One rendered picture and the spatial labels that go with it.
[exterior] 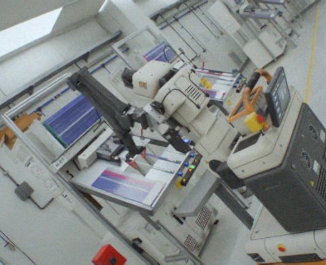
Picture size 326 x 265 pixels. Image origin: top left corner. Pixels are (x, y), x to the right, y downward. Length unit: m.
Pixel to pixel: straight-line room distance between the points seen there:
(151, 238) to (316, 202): 1.28
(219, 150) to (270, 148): 0.42
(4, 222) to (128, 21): 3.75
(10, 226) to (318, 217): 3.03
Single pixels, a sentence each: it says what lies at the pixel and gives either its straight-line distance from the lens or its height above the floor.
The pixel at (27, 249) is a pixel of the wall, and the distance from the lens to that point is 3.59.
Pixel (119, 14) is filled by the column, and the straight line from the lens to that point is 5.50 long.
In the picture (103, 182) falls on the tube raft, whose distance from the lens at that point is 2.17.
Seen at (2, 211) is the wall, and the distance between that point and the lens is 3.61.
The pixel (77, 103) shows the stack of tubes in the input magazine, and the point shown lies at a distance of 2.53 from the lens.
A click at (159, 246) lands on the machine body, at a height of 0.40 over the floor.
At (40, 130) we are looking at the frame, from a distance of 2.33.
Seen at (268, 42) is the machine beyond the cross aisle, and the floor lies 0.39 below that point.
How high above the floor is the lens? 1.26
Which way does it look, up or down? 7 degrees down
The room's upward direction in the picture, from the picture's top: 43 degrees counter-clockwise
